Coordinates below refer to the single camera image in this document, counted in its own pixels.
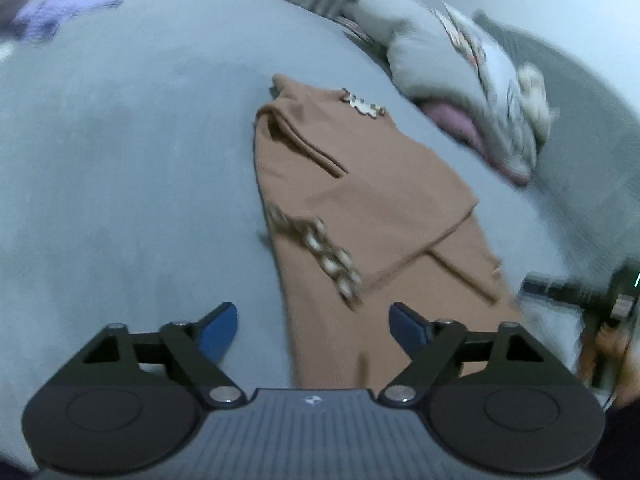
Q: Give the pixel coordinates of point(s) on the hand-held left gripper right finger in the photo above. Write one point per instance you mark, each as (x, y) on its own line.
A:
(406, 327)

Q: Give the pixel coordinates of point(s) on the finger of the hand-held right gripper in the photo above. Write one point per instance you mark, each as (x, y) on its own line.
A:
(555, 290)

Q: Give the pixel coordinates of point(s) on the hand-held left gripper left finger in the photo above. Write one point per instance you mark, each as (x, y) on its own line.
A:
(220, 332)

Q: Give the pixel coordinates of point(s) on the brown knit garment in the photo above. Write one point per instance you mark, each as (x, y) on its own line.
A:
(380, 195)

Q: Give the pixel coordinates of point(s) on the person's right hand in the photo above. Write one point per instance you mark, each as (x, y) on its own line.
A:
(611, 342)

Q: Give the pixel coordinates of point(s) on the grey quilt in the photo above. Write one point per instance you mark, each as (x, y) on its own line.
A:
(585, 135)

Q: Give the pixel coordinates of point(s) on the pink folded garment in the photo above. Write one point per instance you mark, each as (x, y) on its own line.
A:
(457, 125)

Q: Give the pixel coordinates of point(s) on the white plush toy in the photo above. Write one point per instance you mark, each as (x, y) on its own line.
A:
(535, 95)

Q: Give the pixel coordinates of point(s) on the blue-grey bed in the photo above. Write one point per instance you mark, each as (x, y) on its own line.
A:
(125, 160)

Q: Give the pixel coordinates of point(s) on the grey printed pillow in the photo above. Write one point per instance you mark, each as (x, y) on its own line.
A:
(440, 55)

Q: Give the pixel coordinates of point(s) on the purple cloth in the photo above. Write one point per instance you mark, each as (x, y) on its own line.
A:
(60, 15)

